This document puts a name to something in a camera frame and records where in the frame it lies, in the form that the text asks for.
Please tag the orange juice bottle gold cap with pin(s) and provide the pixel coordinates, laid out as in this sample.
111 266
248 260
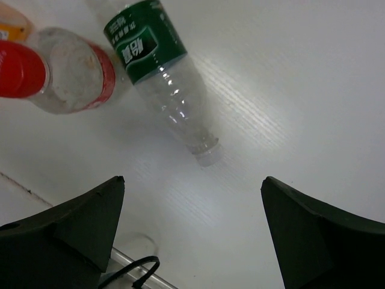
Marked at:
15 27

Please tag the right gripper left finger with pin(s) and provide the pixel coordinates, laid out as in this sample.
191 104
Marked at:
66 246

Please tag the clear bottle red cap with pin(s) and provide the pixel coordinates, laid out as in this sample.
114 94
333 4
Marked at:
58 71

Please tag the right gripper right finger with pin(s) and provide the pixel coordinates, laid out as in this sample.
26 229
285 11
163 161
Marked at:
321 246

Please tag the clear bottle dark green label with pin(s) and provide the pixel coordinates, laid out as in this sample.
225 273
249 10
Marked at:
159 67

